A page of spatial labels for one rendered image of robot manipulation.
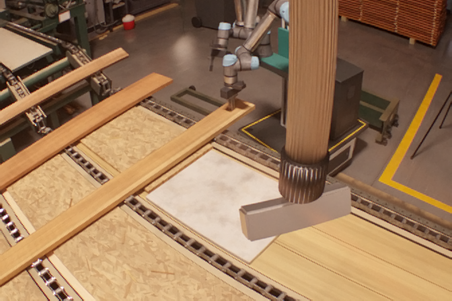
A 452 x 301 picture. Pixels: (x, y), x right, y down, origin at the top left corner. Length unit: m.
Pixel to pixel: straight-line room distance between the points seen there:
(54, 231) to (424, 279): 1.63
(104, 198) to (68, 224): 0.23
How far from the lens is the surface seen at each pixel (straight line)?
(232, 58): 2.12
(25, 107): 2.76
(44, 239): 1.75
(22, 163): 2.26
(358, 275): 1.57
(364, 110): 3.76
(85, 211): 1.79
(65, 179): 2.08
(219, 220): 1.69
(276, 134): 3.04
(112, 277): 1.57
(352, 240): 1.68
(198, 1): 6.10
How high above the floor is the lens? 2.08
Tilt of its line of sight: 34 degrees down
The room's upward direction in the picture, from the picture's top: 3 degrees counter-clockwise
